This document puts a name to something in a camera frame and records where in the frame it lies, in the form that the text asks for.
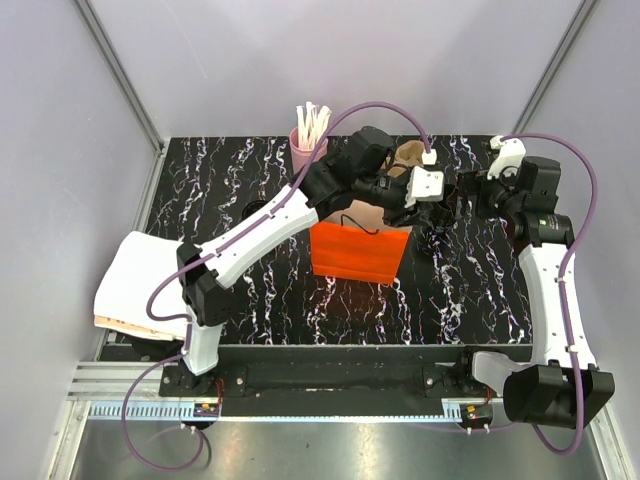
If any white napkin stack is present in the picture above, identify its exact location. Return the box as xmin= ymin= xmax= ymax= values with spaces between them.
xmin=93 ymin=231 xmax=186 ymax=341

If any pink straw holder cup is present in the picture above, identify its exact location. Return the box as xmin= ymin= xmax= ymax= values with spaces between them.
xmin=289 ymin=127 xmax=328 ymax=174

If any brown cardboard cup carrier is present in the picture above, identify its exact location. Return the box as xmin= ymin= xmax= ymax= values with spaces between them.
xmin=386 ymin=140 xmax=426 ymax=178

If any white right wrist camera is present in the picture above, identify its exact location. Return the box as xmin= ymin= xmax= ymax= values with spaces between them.
xmin=486 ymin=135 xmax=526 ymax=180

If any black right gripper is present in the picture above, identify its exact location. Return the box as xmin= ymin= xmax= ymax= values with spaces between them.
xmin=446 ymin=163 xmax=523 ymax=220

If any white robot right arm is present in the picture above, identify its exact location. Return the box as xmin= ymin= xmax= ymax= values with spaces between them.
xmin=453 ymin=156 xmax=615 ymax=429

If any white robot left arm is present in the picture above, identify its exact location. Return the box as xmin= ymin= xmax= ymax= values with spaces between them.
xmin=177 ymin=127 xmax=445 ymax=396

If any orange paper bag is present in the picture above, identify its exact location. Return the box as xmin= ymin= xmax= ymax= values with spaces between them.
xmin=310 ymin=201 xmax=411 ymax=285

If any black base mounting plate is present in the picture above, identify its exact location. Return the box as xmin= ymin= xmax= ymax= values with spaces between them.
xmin=158 ymin=344 xmax=514 ymax=417

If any grey slotted cable duct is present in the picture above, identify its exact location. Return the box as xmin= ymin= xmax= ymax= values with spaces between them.
xmin=88 ymin=399 xmax=493 ymax=423

